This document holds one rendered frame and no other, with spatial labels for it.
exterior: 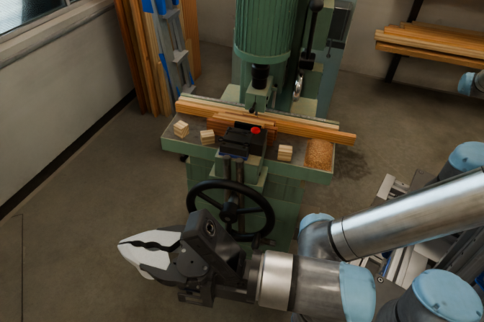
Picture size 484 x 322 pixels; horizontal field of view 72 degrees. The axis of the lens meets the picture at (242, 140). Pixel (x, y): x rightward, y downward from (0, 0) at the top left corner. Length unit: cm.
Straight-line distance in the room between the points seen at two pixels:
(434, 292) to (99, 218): 180
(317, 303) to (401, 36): 268
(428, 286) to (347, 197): 155
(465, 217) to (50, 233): 202
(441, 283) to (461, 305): 5
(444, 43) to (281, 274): 274
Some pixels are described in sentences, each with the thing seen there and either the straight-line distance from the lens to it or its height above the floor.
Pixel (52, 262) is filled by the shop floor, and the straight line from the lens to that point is 210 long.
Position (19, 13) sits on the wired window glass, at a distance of 223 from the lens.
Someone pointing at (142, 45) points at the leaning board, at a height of 62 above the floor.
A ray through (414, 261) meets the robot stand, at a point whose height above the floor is 73.
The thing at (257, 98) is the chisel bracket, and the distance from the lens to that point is 111.
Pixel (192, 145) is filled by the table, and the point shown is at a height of 89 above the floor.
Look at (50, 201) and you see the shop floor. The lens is 238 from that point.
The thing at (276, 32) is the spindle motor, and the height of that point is 130.
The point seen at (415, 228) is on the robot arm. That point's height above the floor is 127.
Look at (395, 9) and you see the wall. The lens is 340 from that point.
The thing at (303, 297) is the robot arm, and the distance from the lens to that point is 48.
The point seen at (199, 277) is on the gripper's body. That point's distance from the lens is 49.
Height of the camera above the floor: 168
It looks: 41 degrees down
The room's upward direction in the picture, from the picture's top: 4 degrees clockwise
